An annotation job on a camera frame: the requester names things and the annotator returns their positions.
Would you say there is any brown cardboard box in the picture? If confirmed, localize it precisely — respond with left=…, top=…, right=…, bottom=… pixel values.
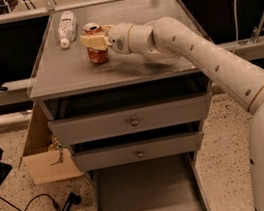
left=22, top=103, right=82, bottom=185

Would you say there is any clear plastic bottle white cap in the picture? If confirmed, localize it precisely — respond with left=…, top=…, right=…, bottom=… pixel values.
left=58, top=11, right=77, bottom=49

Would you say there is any grey drawer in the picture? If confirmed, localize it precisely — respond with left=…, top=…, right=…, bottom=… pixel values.
left=92, top=153, right=211, bottom=211
left=48, top=92, right=212, bottom=146
left=72, top=131, right=203, bottom=172

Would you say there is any grey drawer cabinet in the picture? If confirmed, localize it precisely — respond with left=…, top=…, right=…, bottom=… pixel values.
left=14, top=0, right=249, bottom=211

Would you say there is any red coke can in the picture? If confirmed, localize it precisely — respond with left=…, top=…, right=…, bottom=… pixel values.
left=83, top=22, right=108, bottom=65

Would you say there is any grey bottom drawer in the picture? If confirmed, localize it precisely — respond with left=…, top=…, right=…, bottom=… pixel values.
left=92, top=153, right=211, bottom=211

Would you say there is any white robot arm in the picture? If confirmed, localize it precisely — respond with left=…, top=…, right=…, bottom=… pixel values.
left=81, top=17, right=264, bottom=211

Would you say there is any white hanging cable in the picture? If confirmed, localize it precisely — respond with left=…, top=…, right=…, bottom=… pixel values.
left=221, top=0, right=249, bottom=55

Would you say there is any grey middle drawer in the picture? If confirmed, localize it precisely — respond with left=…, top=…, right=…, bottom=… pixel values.
left=72, top=131, right=203, bottom=172

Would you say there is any grey metal rail shelf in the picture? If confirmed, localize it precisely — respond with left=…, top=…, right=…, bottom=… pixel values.
left=0, top=36, right=264, bottom=106

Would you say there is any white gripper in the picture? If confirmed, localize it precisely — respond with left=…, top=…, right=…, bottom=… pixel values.
left=80, top=23, right=133, bottom=55

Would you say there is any grey top drawer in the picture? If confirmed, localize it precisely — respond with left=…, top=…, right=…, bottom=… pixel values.
left=48, top=92, right=212, bottom=146

